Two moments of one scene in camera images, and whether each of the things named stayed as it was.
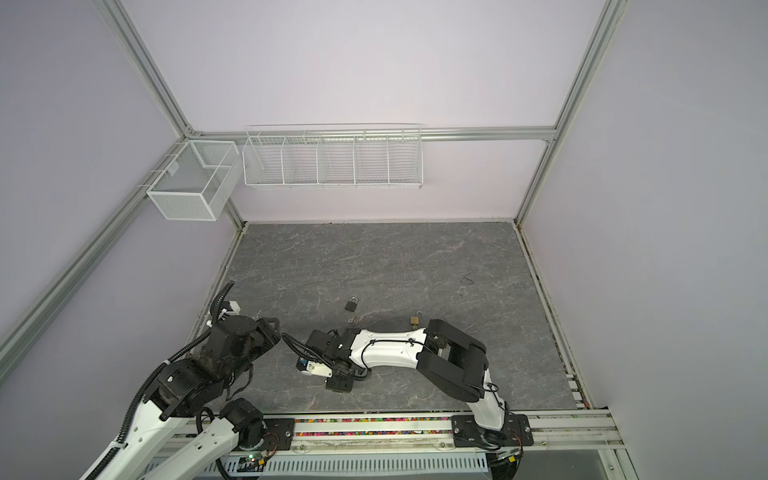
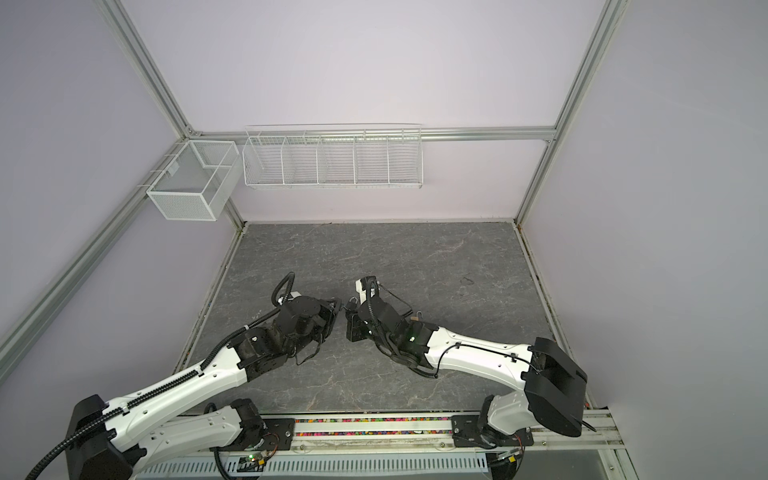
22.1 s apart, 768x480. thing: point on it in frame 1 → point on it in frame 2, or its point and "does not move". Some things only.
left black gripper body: (269, 337) → (324, 322)
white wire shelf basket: (334, 159) does not move
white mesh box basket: (196, 183) does not move
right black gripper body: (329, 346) → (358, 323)
